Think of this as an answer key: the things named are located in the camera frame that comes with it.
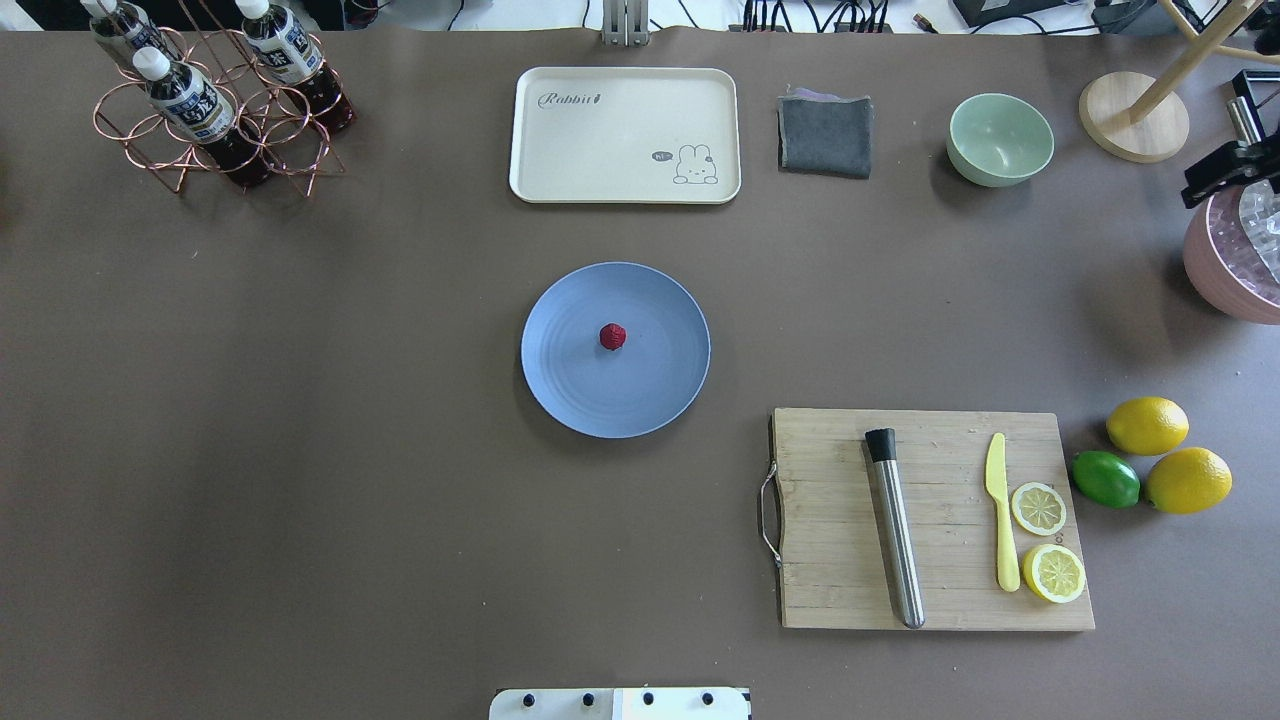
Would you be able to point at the dark drink bottle right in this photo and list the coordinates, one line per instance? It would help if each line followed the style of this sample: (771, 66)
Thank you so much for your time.
(292, 60)

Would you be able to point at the aluminium frame post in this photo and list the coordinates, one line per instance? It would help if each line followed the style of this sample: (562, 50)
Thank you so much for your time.
(625, 23)

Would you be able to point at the dark drink bottle top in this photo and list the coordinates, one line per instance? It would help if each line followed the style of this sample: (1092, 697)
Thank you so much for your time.
(189, 100)

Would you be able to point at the lemon slice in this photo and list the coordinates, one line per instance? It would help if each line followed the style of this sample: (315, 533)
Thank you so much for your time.
(1038, 509)

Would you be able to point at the blue plate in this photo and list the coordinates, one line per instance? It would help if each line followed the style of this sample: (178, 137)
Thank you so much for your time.
(630, 392)

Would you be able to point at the red strawberry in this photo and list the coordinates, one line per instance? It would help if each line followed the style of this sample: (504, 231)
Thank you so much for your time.
(612, 336)

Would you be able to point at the cream rabbit tray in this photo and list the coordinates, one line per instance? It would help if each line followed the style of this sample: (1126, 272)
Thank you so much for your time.
(625, 135)

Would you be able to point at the green lime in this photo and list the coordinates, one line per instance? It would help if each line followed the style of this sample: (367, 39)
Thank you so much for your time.
(1106, 478)

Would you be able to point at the grey folded cloth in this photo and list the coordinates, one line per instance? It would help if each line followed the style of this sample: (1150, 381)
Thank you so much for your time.
(826, 133)

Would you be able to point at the copper wire bottle rack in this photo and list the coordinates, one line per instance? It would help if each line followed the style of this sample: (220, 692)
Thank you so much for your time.
(239, 89)

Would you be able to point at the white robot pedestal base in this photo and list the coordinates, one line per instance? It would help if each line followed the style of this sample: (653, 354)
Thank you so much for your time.
(663, 702)

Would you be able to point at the yellow lemon lower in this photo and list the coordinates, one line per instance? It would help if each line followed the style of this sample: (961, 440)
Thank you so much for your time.
(1189, 480)

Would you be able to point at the green bowl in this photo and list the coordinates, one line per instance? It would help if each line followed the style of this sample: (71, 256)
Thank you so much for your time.
(998, 140)

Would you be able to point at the dark drink bottle middle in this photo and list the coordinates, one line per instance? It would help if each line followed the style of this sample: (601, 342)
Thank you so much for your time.
(121, 29)

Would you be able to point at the steel muddler black tip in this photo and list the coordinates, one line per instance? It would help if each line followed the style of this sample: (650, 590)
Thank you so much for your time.
(907, 590)

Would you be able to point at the dark drink bottle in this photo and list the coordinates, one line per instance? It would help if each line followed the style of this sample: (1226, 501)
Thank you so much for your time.
(189, 100)
(292, 60)
(121, 29)

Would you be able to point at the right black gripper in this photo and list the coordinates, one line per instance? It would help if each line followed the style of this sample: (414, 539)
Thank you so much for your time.
(1222, 173)

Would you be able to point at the yellow lemon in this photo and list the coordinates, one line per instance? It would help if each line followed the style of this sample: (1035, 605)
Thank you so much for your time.
(1147, 426)
(1189, 480)

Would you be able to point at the pink bowl of ice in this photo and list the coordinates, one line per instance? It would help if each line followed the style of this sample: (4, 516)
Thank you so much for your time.
(1222, 264)

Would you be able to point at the lemon half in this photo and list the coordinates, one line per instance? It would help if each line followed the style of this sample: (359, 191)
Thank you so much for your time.
(1054, 573)

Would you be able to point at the wooden glass stand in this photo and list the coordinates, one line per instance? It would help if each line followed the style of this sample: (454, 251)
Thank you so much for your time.
(1139, 118)

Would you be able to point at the yellow lemon upper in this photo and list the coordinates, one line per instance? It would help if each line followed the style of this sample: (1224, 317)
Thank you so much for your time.
(1147, 426)

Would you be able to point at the yellow plastic knife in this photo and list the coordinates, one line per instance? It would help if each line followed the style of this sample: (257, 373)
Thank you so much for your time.
(995, 482)

